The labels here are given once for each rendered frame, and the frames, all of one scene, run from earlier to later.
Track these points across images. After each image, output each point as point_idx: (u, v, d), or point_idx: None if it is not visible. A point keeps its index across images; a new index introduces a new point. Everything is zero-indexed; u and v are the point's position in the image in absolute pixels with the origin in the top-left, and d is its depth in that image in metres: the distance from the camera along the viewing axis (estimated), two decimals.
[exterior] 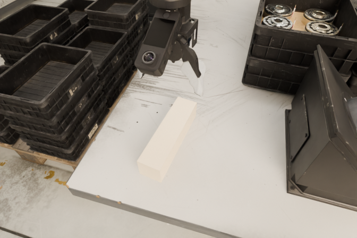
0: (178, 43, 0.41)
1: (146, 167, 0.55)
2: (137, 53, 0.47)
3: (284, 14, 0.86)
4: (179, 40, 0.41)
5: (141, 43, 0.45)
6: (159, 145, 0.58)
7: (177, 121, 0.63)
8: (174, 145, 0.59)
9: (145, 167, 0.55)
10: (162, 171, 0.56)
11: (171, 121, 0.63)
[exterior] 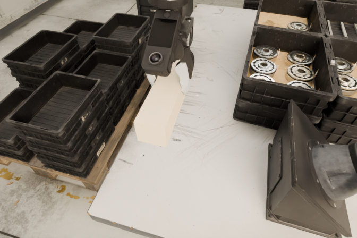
0: (179, 42, 0.41)
1: (147, 128, 0.43)
2: None
3: (270, 57, 1.00)
4: (181, 39, 0.41)
5: (142, 51, 0.46)
6: (158, 101, 0.47)
7: (176, 75, 0.52)
8: (177, 101, 0.48)
9: (145, 128, 0.43)
10: (167, 132, 0.44)
11: (168, 76, 0.52)
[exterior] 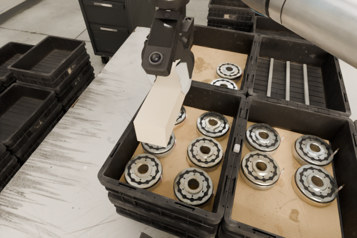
0: (179, 42, 0.41)
1: (147, 128, 0.43)
2: None
3: None
4: (181, 39, 0.41)
5: (142, 51, 0.46)
6: (158, 101, 0.47)
7: (176, 75, 0.52)
8: (177, 101, 0.48)
9: (145, 128, 0.43)
10: (167, 132, 0.44)
11: (168, 76, 0.52)
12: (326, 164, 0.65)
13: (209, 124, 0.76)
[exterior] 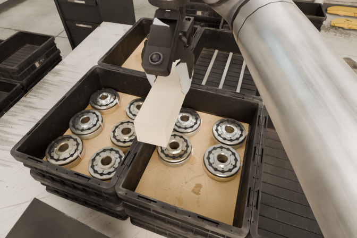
0: (179, 42, 0.41)
1: (147, 128, 0.43)
2: None
3: (102, 108, 0.79)
4: (181, 39, 0.41)
5: (142, 51, 0.46)
6: (158, 101, 0.47)
7: (176, 75, 0.52)
8: (177, 101, 0.48)
9: (145, 128, 0.43)
10: (167, 132, 0.44)
11: (168, 76, 0.52)
12: (237, 144, 0.69)
13: (138, 109, 0.81)
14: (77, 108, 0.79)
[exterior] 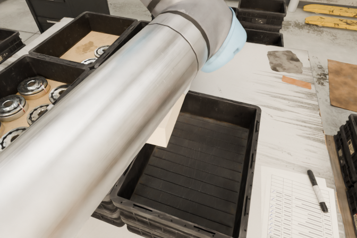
0: None
1: None
2: None
3: (27, 93, 0.85)
4: None
5: None
6: None
7: None
8: (177, 101, 0.48)
9: None
10: (167, 132, 0.44)
11: None
12: None
13: None
14: (5, 93, 0.85)
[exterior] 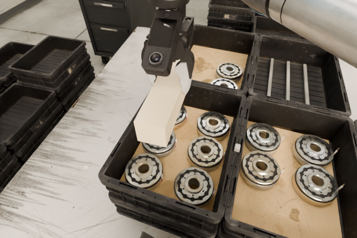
0: (179, 42, 0.41)
1: (147, 128, 0.43)
2: None
3: None
4: (181, 39, 0.41)
5: (142, 51, 0.46)
6: (158, 101, 0.47)
7: (176, 75, 0.52)
8: (177, 101, 0.48)
9: (145, 128, 0.43)
10: (167, 132, 0.44)
11: (168, 76, 0.52)
12: (326, 164, 0.65)
13: (209, 124, 0.76)
14: None
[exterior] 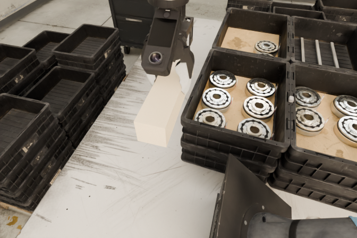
0: (179, 41, 0.41)
1: (147, 128, 0.43)
2: None
3: (226, 86, 0.86)
4: (180, 38, 0.41)
5: (142, 51, 0.46)
6: (158, 101, 0.47)
7: (176, 75, 0.52)
8: (177, 101, 0.48)
9: (145, 128, 0.43)
10: (167, 132, 0.44)
11: (168, 76, 0.52)
12: None
13: None
14: (203, 86, 0.86)
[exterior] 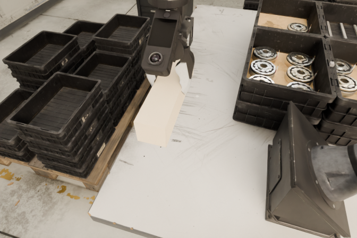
0: (179, 42, 0.41)
1: (147, 128, 0.43)
2: None
3: (269, 58, 1.00)
4: (180, 39, 0.41)
5: (142, 51, 0.46)
6: (158, 101, 0.47)
7: (176, 75, 0.52)
8: (177, 101, 0.48)
9: (145, 128, 0.43)
10: (167, 132, 0.44)
11: (168, 76, 0.52)
12: None
13: None
14: None
